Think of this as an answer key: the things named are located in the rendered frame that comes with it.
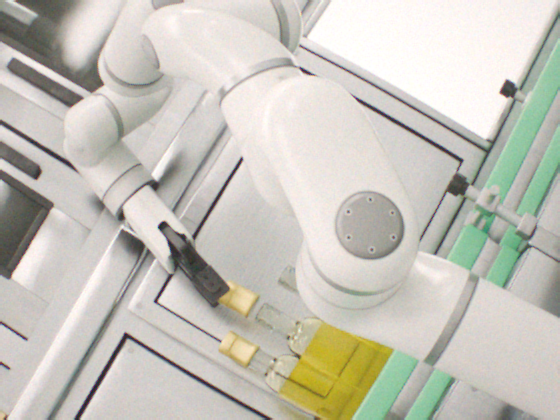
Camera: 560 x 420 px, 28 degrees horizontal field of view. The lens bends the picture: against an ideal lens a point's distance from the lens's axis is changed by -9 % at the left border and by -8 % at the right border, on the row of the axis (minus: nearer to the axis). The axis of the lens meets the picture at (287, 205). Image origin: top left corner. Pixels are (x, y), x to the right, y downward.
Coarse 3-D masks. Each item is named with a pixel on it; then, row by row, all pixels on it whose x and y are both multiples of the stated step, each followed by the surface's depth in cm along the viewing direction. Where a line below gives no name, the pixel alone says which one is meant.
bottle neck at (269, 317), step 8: (264, 304) 154; (264, 312) 153; (272, 312) 153; (280, 312) 154; (256, 320) 153; (264, 320) 153; (272, 320) 153; (280, 320) 153; (288, 320) 153; (296, 320) 153; (272, 328) 153; (280, 328) 153; (288, 328) 152
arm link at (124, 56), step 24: (144, 0) 127; (168, 0) 127; (192, 0) 128; (288, 0) 122; (120, 24) 129; (288, 24) 122; (120, 48) 131; (288, 48) 123; (120, 72) 134; (144, 72) 134
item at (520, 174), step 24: (552, 72) 159; (552, 96) 158; (528, 120) 157; (552, 120) 158; (528, 144) 156; (552, 144) 156; (504, 168) 155; (528, 168) 156; (552, 168) 156; (504, 192) 155; (528, 192) 155; (504, 240) 153
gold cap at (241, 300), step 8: (232, 288) 154; (240, 288) 154; (224, 296) 153; (232, 296) 153; (240, 296) 153; (248, 296) 153; (256, 296) 154; (224, 304) 154; (232, 304) 153; (240, 304) 153; (248, 304) 153; (240, 312) 154; (248, 312) 153
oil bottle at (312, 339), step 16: (304, 320) 152; (320, 320) 152; (288, 336) 153; (304, 336) 151; (320, 336) 151; (336, 336) 151; (352, 336) 151; (304, 352) 150; (320, 352) 150; (336, 352) 150; (352, 352) 150; (368, 352) 150; (336, 368) 150; (352, 368) 150; (368, 368) 150; (352, 384) 150; (368, 384) 149
